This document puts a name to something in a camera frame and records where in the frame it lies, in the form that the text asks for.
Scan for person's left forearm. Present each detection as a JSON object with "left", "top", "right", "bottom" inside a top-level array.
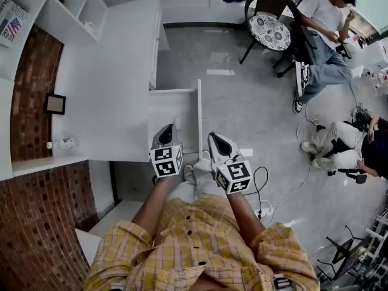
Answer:
[{"left": 132, "top": 174, "right": 183, "bottom": 246}]

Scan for white desk drawer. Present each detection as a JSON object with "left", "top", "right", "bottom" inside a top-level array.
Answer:
[{"left": 148, "top": 79, "right": 205, "bottom": 161}]

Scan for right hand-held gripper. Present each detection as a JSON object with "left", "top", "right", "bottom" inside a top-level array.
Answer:
[{"left": 207, "top": 132, "right": 254, "bottom": 195}]

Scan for person's white shoe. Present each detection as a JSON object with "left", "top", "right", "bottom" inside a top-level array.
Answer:
[{"left": 182, "top": 164, "right": 195, "bottom": 182}]

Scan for white metal rack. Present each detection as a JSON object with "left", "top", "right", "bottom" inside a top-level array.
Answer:
[{"left": 360, "top": 207, "right": 388, "bottom": 287}]

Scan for flag print poster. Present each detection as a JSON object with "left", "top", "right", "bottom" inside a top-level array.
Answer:
[{"left": 0, "top": 0, "right": 30, "bottom": 49}]

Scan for dark wicker chair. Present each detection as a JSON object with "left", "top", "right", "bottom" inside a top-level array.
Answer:
[{"left": 239, "top": 0, "right": 304, "bottom": 65}]

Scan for person's right forearm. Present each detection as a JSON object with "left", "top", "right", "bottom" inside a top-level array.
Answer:
[{"left": 226, "top": 190, "right": 267, "bottom": 249}]

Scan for white power strip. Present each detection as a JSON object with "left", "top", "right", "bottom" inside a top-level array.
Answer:
[{"left": 248, "top": 199, "right": 275, "bottom": 220}]

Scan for patterned round seat cushion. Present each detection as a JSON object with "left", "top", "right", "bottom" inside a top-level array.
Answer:
[{"left": 247, "top": 14, "right": 292, "bottom": 52}]

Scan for white desk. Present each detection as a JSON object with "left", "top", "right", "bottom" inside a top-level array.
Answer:
[{"left": 53, "top": 0, "right": 171, "bottom": 164}]

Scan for white shelf unit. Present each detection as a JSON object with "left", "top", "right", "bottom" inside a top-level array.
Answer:
[{"left": 35, "top": 0, "right": 107, "bottom": 45}]

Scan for black picture frame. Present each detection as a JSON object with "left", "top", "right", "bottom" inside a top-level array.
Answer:
[{"left": 44, "top": 92, "right": 67, "bottom": 116}]

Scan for black electronic device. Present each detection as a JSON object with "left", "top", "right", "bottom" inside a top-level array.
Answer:
[{"left": 350, "top": 102, "right": 373, "bottom": 129}]

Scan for clear plastic water bottle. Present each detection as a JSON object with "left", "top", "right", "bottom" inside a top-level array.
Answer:
[{"left": 46, "top": 136, "right": 80, "bottom": 158}]

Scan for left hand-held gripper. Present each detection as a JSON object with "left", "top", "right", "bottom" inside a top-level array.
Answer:
[{"left": 149, "top": 118, "right": 184, "bottom": 179}]

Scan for person's light grey trousers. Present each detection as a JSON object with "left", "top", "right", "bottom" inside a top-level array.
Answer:
[{"left": 169, "top": 158, "right": 213, "bottom": 206}]

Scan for white cable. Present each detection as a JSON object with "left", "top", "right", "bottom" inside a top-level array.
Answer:
[{"left": 266, "top": 83, "right": 358, "bottom": 224}]

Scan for white low cabinet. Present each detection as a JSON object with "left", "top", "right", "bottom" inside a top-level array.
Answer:
[{"left": 74, "top": 199, "right": 147, "bottom": 268}]

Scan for black cable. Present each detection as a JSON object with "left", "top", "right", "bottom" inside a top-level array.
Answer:
[{"left": 233, "top": 153, "right": 270, "bottom": 212}]

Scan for yellow plaid shirt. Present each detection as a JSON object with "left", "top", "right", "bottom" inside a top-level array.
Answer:
[{"left": 82, "top": 192, "right": 321, "bottom": 291}]

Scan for white side table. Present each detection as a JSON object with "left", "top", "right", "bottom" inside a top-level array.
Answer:
[{"left": 347, "top": 35, "right": 388, "bottom": 96}]

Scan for black metal frame table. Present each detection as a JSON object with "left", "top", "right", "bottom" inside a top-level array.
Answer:
[{"left": 316, "top": 225, "right": 374, "bottom": 282}]

